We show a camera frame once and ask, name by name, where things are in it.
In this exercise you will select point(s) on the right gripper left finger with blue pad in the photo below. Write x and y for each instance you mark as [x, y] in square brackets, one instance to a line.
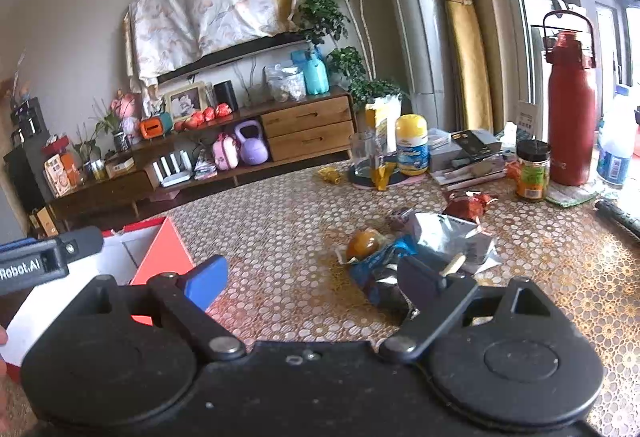
[180, 304]

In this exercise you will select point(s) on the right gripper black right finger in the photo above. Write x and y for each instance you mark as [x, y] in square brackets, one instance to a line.
[439, 300]

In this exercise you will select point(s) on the silver foil snack bag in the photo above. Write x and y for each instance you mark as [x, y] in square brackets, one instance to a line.
[440, 237]

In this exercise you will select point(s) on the blue snack packet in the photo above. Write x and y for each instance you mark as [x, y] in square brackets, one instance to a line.
[383, 263]

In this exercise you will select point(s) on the small purple brown candy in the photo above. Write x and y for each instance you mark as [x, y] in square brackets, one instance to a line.
[399, 219]

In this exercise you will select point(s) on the packaged braised egg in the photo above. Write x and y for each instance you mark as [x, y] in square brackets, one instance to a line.
[363, 244]

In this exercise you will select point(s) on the brown orange snack bag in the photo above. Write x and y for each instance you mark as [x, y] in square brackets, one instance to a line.
[468, 205]

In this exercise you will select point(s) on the black snack packet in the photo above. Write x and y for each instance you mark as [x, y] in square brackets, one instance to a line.
[384, 293]

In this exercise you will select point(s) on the orange snack box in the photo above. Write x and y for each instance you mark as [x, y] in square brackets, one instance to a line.
[61, 173]

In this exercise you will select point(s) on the white router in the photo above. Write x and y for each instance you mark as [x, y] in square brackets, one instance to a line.
[173, 169]

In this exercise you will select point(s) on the small potted plant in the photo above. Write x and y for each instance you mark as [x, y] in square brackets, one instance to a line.
[107, 121]

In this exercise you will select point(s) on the pink toy case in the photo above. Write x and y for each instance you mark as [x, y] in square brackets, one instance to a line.
[225, 152]

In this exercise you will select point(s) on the stack of books and boxes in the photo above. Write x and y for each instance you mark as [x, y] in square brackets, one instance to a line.
[466, 158]

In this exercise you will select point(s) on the purple kettlebell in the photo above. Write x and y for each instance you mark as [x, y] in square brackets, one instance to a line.
[253, 150]

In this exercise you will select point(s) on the black lid glass jar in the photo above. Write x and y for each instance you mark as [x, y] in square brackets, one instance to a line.
[533, 169]

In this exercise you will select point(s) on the orange clock radio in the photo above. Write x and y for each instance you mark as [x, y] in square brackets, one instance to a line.
[156, 126]

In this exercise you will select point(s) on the small yellow wrapped candy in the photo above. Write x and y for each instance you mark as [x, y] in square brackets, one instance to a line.
[330, 174]

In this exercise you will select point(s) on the red apples pile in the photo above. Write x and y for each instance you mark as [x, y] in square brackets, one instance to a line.
[201, 118]

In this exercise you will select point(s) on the drinking glass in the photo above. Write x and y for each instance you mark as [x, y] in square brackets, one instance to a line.
[366, 153]

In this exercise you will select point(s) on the green coaster mat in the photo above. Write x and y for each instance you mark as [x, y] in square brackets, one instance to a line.
[569, 196]

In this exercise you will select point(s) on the yellow lid vitamin bottle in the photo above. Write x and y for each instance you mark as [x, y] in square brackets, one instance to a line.
[413, 155]

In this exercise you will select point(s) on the framed photo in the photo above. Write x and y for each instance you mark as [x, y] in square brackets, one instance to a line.
[183, 102]

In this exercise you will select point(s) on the pink plush toy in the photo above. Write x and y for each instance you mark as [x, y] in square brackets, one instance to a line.
[127, 114]

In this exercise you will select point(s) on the yellow standing snack pouch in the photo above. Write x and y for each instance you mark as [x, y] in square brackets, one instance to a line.
[381, 114]

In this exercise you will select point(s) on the black cylinder speaker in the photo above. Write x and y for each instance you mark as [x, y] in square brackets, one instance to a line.
[224, 94]

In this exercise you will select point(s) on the wooden tv cabinet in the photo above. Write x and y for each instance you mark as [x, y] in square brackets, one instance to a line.
[298, 134]

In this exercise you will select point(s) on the black folded umbrella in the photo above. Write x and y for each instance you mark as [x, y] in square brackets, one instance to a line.
[609, 210]

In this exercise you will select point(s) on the clear plastic bag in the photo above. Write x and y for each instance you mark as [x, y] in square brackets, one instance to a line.
[285, 83]

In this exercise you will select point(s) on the clear plastic water bottle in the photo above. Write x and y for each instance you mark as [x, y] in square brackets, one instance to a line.
[617, 138]

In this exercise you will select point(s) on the teal water jug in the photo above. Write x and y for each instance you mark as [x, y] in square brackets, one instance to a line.
[314, 71]

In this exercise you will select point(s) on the floral cloth covered tv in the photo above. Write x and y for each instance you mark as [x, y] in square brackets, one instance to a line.
[162, 36]

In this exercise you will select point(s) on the red thermos bottle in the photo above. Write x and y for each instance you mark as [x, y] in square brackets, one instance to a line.
[572, 112]

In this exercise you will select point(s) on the tall potted green tree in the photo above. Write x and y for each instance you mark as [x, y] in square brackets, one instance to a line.
[352, 59]

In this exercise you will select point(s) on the standing air conditioner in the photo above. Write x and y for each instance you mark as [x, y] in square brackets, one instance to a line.
[424, 34]

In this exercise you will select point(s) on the yellow curtain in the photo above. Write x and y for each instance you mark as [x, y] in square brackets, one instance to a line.
[476, 104]

